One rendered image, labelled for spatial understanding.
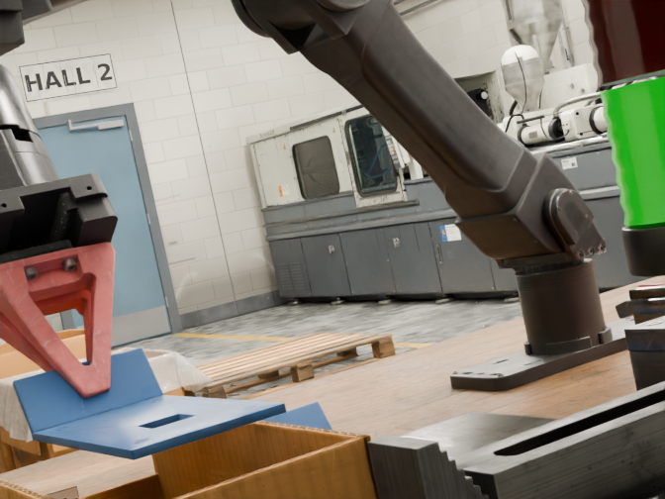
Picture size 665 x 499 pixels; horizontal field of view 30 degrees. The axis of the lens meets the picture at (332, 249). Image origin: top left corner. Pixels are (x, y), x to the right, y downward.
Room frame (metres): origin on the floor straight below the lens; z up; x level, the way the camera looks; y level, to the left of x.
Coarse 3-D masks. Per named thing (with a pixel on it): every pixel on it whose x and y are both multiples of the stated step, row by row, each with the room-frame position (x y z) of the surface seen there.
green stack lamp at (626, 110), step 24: (600, 96) 0.31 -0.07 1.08; (624, 96) 0.30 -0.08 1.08; (648, 96) 0.29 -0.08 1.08; (624, 120) 0.30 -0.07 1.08; (648, 120) 0.29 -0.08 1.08; (624, 144) 0.30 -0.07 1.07; (648, 144) 0.29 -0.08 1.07; (624, 168) 0.30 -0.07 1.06; (648, 168) 0.29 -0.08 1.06; (624, 192) 0.30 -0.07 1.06; (648, 192) 0.29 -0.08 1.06; (624, 216) 0.31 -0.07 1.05; (648, 216) 0.30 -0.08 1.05
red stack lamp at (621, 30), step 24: (600, 0) 0.30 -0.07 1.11; (624, 0) 0.29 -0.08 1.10; (648, 0) 0.29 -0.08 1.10; (600, 24) 0.30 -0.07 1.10; (624, 24) 0.29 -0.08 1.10; (648, 24) 0.29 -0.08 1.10; (600, 48) 0.30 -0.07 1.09; (624, 48) 0.29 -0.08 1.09; (648, 48) 0.29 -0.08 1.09; (600, 72) 0.31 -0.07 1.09; (624, 72) 0.29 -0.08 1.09; (648, 72) 0.29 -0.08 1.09
